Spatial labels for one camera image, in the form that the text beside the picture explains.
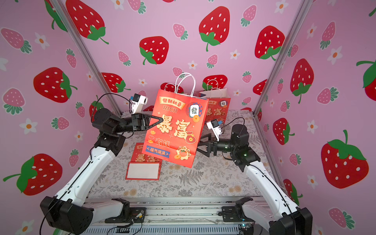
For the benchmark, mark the silver aluminium corner post right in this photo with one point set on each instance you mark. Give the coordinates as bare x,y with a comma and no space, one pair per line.
295,27

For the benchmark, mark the silver aluminium corner post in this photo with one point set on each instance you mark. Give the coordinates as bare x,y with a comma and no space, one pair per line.
85,24
295,27

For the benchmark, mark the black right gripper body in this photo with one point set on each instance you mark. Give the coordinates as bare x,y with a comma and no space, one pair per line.
210,147

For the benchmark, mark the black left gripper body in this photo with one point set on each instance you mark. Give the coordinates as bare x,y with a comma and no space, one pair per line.
135,125

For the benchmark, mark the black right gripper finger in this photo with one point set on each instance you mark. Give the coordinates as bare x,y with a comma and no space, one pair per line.
204,151
205,138

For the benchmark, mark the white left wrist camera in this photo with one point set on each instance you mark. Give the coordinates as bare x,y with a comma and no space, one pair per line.
137,103

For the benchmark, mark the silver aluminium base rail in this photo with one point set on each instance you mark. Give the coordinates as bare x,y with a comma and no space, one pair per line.
204,216

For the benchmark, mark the red paper gift bag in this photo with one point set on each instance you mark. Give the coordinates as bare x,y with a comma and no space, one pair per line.
142,166

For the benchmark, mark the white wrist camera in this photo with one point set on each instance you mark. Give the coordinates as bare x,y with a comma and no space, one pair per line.
214,126
137,103

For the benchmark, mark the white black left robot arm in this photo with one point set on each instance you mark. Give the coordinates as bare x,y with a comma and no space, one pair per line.
66,211

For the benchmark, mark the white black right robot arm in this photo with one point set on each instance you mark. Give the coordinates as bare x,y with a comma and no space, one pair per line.
258,176

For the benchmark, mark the silver aluminium corner post left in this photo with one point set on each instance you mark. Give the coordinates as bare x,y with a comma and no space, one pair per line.
85,24

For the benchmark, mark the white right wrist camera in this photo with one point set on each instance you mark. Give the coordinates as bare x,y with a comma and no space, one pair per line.
214,126

